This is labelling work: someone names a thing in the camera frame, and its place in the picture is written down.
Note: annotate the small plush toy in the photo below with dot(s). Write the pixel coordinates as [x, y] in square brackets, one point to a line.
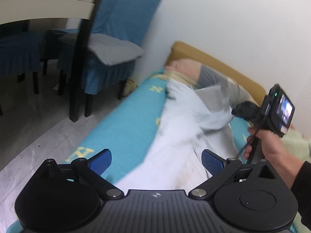
[130, 87]

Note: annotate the white dining table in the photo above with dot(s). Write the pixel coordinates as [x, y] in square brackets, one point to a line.
[36, 7]

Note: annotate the grey seat cushion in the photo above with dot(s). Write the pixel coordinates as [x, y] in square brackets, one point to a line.
[109, 48]

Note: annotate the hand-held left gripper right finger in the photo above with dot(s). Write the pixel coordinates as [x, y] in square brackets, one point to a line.
[212, 162]

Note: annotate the checked pillow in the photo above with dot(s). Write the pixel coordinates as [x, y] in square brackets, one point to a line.
[189, 70]

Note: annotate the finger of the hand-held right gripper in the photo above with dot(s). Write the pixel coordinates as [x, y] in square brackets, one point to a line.
[244, 111]

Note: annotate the mustard headboard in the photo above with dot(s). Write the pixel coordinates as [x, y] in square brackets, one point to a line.
[218, 65]

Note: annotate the green cartoon blanket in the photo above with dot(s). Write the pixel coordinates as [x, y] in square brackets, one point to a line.
[298, 145]

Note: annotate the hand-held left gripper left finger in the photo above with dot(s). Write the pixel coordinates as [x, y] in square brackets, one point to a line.
[100, 162]

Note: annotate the blue covered chair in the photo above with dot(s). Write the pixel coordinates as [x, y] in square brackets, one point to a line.
[17, 53]
[54, 46]
[126, 17]

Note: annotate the person's right hand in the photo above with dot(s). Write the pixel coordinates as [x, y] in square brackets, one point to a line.
[269, 145]

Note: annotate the teal printed bed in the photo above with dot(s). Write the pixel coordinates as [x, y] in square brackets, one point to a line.
[126, 123]

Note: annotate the white t-shirt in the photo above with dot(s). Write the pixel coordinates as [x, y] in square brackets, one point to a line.
[179, 136]

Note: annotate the person's right forearm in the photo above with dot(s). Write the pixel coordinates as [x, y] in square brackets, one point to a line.
[301, 187]

